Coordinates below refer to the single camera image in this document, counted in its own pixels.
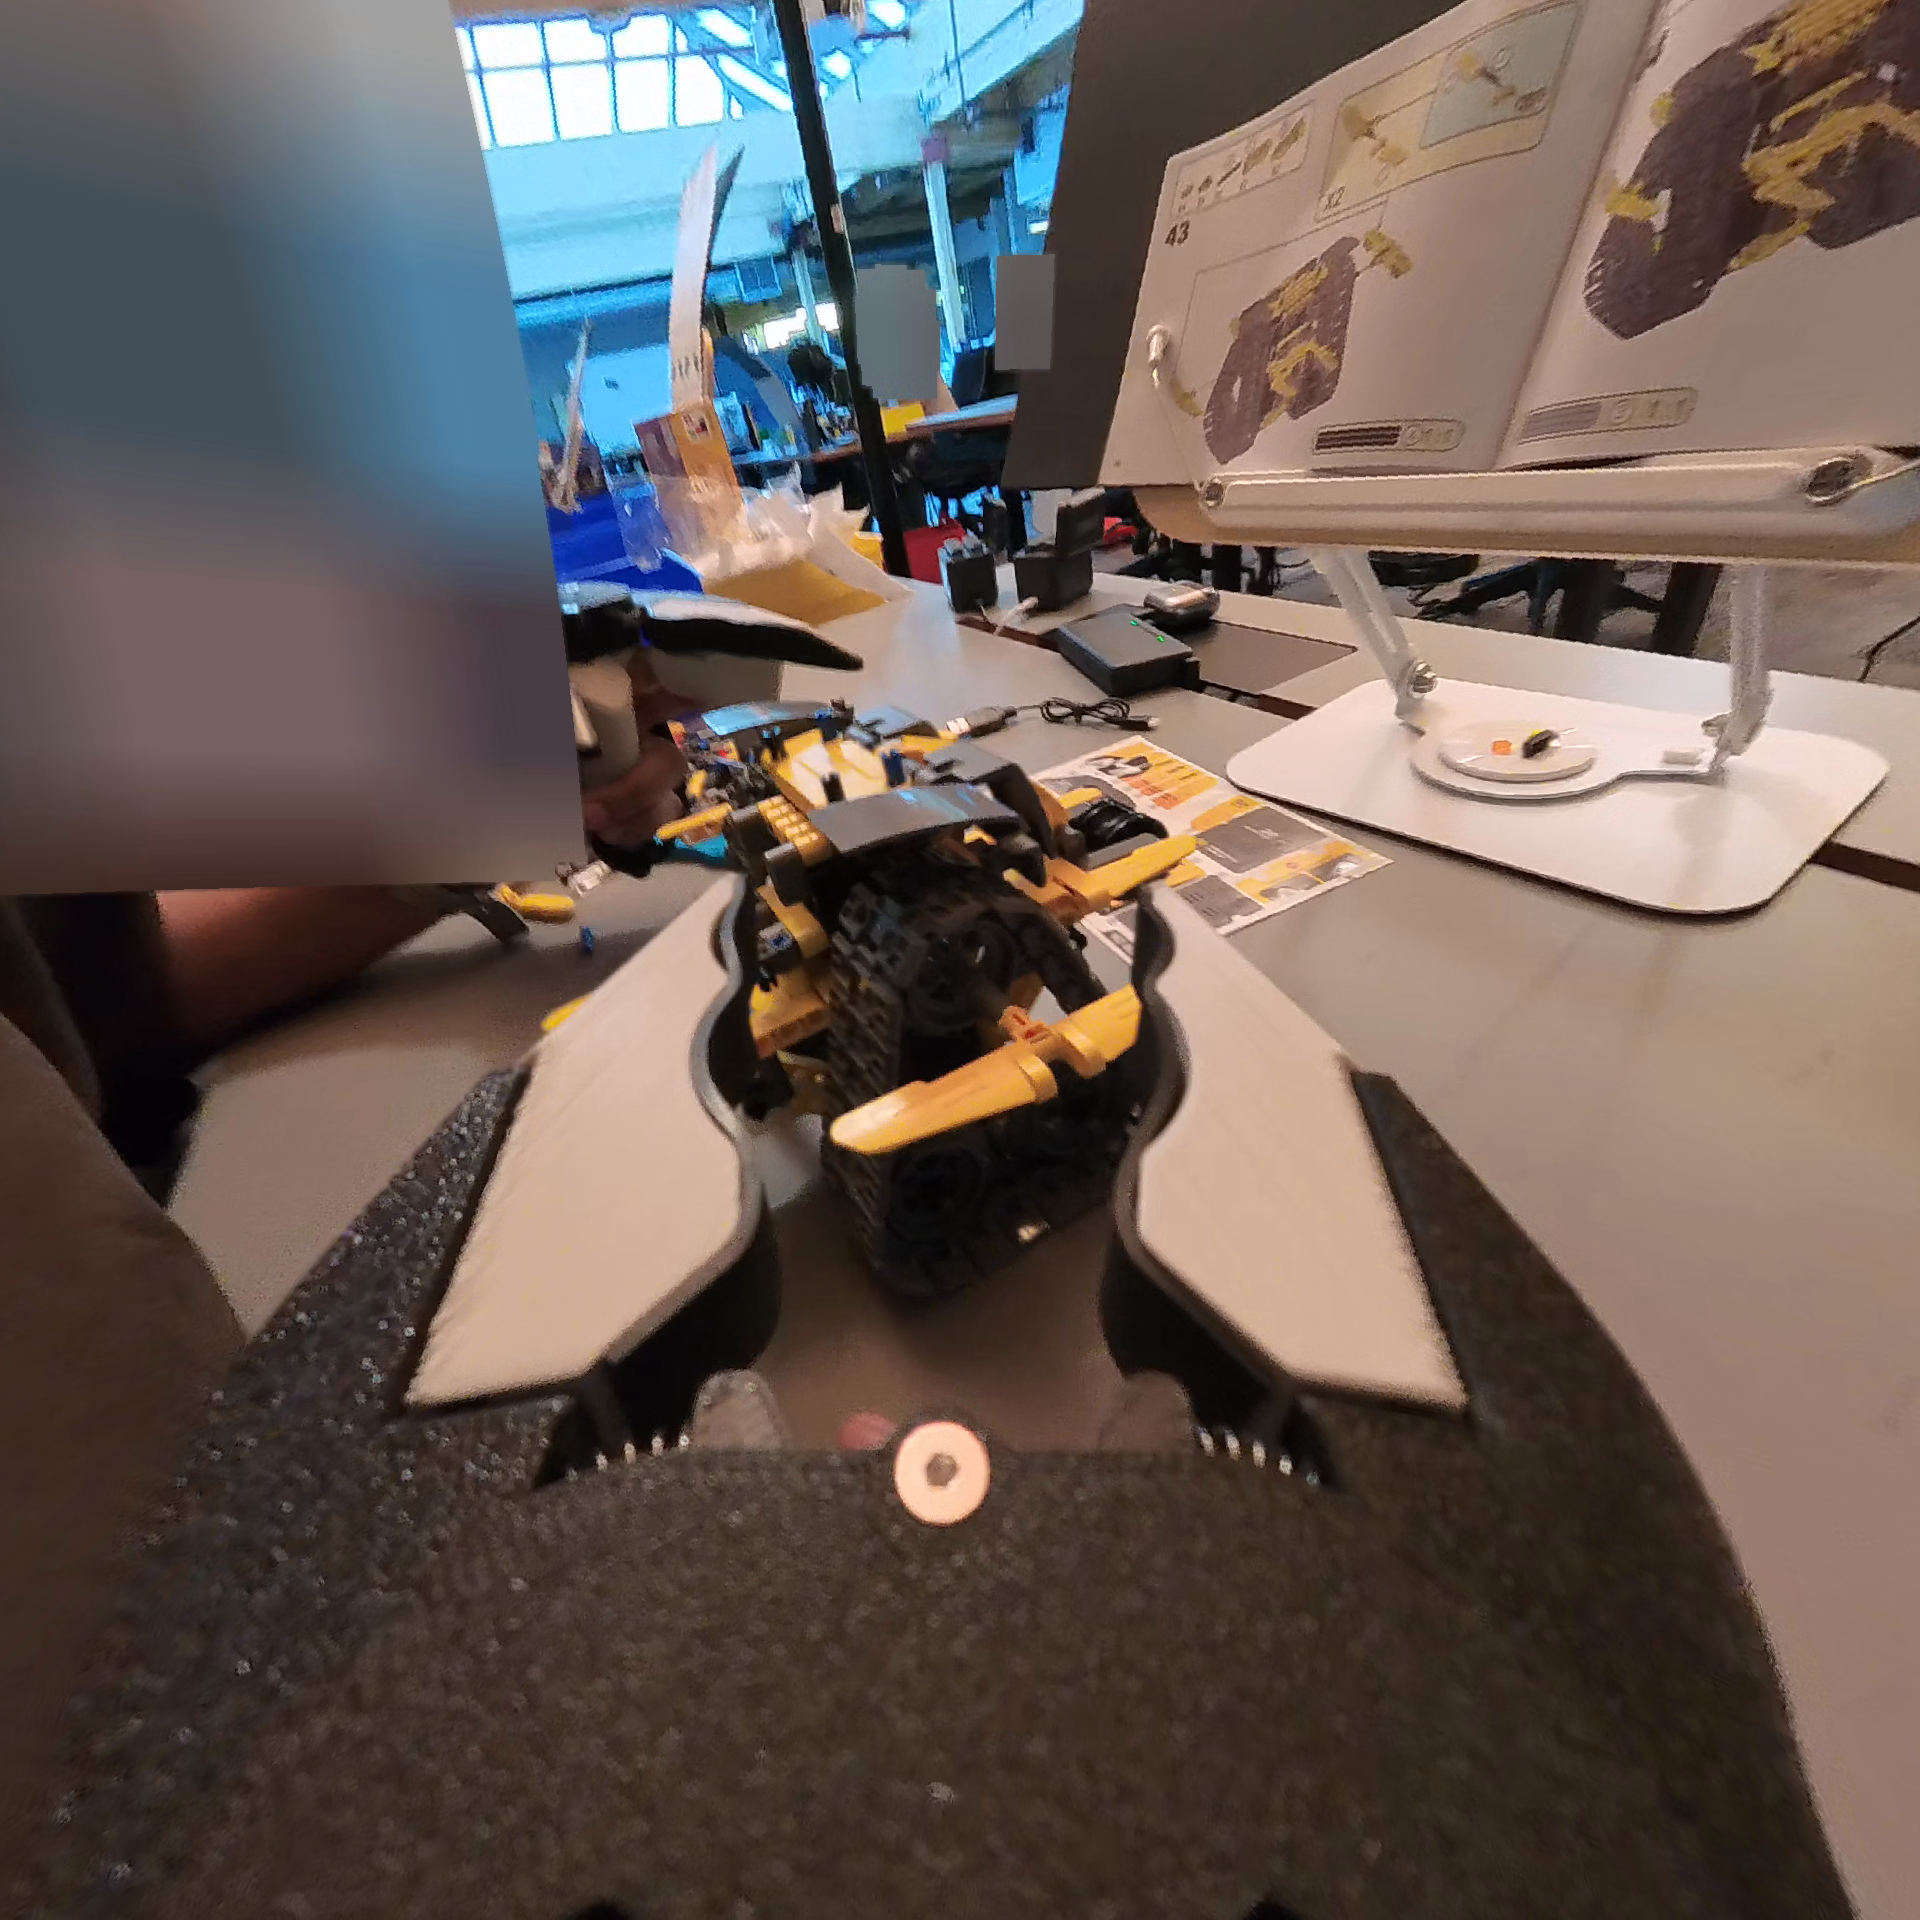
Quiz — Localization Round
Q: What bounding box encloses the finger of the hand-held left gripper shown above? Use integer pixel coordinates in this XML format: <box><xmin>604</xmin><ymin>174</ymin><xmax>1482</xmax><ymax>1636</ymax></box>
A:
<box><xmin>634</xmin><ymin>589</ymin><xmax>873</xmax><ymax>677</ymax></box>

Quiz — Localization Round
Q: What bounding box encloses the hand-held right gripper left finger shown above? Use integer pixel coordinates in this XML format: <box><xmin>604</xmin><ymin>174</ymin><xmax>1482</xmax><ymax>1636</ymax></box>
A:
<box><xmin>404</xmin><ymin>873</ymin><xmax>785</xmax><ymax>1420</ymax></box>

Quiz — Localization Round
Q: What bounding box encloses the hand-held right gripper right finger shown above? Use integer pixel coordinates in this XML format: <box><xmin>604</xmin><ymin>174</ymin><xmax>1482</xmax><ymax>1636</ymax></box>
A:
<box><xmin>1100</xmin><ymin>884</ymin><xmax>1472</xmax><ymax>1421</ymax></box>

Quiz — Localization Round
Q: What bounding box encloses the yellow black tracked toy vehicle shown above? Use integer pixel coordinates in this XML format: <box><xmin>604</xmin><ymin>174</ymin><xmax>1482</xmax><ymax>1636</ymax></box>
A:
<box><xmin>651</xmin><ymin>695</ymin><xmax>1204</xmax><ymax>1302</ymax></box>

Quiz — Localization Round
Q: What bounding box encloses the person's left forearm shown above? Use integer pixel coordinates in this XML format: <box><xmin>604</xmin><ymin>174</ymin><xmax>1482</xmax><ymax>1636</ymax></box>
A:
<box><xmin>151</xmin><ymin>883</ymin><xmax>455</xmax><ymax>1055</ymax></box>

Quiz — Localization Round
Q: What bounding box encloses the person's left hand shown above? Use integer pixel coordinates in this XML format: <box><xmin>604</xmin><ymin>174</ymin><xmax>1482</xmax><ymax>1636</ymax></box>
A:
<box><xmin>584</xmin><ymin>701</ymin><xmax>696</xmax><ymax>859</ymax></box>

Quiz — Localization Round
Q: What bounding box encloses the yellow plastic bin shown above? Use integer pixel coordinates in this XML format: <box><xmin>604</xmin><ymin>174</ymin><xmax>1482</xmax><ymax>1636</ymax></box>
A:
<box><xmin>701</xmin><ymin>551</ymin><xmax>890</xmax><ymax>625</ymax></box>

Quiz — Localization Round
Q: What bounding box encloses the white plastic bag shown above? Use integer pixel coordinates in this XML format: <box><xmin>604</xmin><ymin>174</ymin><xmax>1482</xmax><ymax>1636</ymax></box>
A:
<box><xmin>612</xmin><ymin>447</ymin><xmax>905</xmax><ymax>605</ymax></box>

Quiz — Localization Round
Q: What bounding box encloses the brown top office desk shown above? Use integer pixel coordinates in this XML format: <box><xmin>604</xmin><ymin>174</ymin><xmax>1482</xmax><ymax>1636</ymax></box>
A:
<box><xmin>815</xmin><ymin>390</ymin><xmax>1024</xmax><ymax>575</ymax></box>

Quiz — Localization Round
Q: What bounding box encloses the instruction booklet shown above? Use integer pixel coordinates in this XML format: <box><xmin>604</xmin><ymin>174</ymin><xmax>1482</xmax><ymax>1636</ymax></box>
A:
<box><xmin>1031</xmin><ymin>731</ymin><xmax>1397</xmax><ymax>964</ymax></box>

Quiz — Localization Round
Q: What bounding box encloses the black box device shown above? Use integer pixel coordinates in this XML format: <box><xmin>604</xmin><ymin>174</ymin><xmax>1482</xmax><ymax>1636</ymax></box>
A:
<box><xmin>1053</xmin><ymin>600</ymin><xmax>1204</xmax><ymax>696</ymax></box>

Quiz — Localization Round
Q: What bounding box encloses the white stand base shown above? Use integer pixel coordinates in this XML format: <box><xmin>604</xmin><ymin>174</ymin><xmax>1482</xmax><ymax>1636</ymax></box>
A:
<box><xmin>1143</xmin><ymin>447</ymin><xmax>1920</xmax><ymax>920</ymax></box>

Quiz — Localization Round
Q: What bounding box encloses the dark grey panel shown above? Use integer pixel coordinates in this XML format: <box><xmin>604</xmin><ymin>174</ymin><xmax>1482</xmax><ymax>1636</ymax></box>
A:
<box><xmin>1000</xmin><ymin>0</ymin><xmax>1467</xmax><ymax>492</ymax></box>

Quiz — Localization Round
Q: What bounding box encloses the open instruction manual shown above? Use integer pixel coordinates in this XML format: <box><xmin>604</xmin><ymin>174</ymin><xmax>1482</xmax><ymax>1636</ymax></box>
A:
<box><xmin>1100</xmin><ymin>0</ymin><xmax>1920</xmax><ymax>492</ymax></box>

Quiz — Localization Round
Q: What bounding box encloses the black usb cable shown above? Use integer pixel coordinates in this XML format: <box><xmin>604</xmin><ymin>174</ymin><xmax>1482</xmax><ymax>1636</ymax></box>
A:
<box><xmin>943</xmin><ymin>695</ymin><xmax>1163</xmax><ymax>742</ymax></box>

